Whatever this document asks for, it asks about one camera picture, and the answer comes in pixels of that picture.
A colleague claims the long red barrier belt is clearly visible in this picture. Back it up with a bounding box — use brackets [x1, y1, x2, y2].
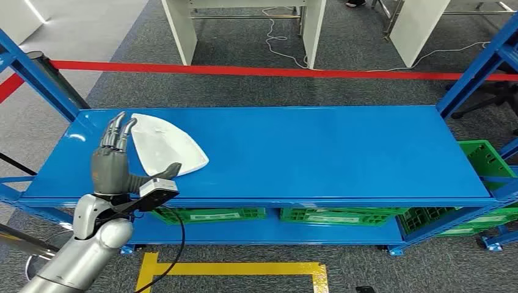
[50, 59, 518, 82]

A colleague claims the dark stanchion post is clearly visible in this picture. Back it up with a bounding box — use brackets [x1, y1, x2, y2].
[26, 50, 90, 110]

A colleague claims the white cable on floor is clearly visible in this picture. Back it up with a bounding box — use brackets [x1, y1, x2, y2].
[261, 5, 491, 74]

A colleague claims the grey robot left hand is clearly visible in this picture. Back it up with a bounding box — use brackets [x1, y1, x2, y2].
[91, 111, 183, 197]

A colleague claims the white desk with metal frame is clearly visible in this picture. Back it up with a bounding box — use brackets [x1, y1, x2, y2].
[161, 0, 327, 70]
[372, 0, 517, 68]

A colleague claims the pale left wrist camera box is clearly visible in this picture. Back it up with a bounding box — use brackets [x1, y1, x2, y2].
[139, 178, 180, 213]

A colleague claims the white plastic shell part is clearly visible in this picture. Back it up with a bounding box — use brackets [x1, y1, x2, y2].
[130, 113, 210, 178]

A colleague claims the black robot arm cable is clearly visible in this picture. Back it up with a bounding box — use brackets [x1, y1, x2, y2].
[134, 205, 186, 293]

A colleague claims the thin black strap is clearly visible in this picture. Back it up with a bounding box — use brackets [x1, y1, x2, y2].
[0, 153, 38, 176]

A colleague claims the black office chair base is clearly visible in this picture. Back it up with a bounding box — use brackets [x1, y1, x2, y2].
[445, 81, 518, 136]

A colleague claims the white platform with light strips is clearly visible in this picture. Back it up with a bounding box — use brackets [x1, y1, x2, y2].
[0, 0, 51, 45]

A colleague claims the blue metal shelf rack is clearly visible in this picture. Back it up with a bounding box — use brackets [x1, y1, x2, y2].
[0, 14, 518, 258]

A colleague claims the green plastic crate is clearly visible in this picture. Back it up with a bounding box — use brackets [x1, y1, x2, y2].
[458, 140, 518, 191]
[439, 207, 518, 237]
[279, 207, 409, 227]
[398, 207, 460, 236]
[151, 207, 268, 225]

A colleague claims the short red barrier belt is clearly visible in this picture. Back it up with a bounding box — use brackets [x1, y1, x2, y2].
[0, 73, 25, 104]

